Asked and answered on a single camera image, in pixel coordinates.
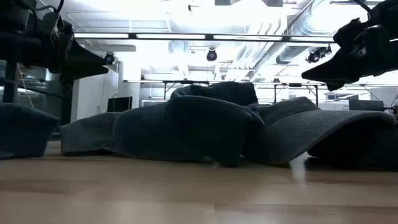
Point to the black track spotlights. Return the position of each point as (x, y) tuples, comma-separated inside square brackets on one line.
[(315, 55)]

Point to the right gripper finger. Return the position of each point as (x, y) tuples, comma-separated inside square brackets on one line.
[(332, 70), (334, 86)]

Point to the black background rig frame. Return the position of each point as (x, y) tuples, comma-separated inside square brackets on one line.
[(295, 84)]

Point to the round black ceiling speaker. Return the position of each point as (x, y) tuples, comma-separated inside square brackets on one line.
[(211, 55), (109, 58)]

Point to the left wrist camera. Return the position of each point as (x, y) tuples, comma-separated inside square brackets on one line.
[(51, 26)]

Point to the slate grey baseball cap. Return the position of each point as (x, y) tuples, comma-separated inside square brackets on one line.
[(87, 133), (311, 124)]

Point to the clear plastic bin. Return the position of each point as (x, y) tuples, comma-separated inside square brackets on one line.
[(152, 103)]

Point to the black monitor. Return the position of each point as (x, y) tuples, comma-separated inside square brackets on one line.
[(367, 105), (119, 104)]

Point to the linear ceiling light bar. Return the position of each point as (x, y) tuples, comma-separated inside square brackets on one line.
[(171, 36)]

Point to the silver ventilation duct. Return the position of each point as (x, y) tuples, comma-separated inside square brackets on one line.
[(295, 51)]

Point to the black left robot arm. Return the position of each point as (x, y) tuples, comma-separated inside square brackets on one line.
[(15, 40)]

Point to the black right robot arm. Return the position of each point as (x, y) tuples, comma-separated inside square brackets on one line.
[(385, 12)]

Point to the dark blue baseball cap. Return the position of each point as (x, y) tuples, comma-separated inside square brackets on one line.
[(186, 130), (25, 130)]

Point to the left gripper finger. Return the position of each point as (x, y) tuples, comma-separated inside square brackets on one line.
[(81, 74), (87, 59)]

